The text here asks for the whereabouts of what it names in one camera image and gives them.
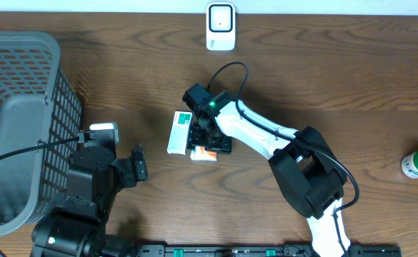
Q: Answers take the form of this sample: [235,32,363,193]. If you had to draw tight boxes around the black camera cable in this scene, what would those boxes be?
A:
[205,61,360,257]
[0,137,81,257]

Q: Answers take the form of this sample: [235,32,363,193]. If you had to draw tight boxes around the grey plastic mesh basket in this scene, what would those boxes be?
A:
[0,31,82,236]

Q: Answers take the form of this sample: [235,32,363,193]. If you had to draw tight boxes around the black right camera cable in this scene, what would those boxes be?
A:
[205,61,360,257]

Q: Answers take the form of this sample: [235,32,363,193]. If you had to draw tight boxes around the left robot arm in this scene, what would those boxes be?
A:
[31,145,148,257]

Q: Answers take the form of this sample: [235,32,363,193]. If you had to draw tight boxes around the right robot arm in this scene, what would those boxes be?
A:
[182,86,354,256]

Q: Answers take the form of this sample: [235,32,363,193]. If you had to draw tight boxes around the white barcode scanner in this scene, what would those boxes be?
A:
[206,1,236,51]

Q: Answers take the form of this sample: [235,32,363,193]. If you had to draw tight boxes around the white green Panadol box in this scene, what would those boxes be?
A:
[167,111,193,155]

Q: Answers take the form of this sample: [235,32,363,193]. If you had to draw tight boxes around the small orange box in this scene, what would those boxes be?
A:
[190,146,217,161]

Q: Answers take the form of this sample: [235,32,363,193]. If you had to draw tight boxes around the black left camera cable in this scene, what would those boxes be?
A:
[0,137,81,257]

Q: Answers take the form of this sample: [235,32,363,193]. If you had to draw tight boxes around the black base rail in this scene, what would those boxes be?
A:
[136,244,402,257]

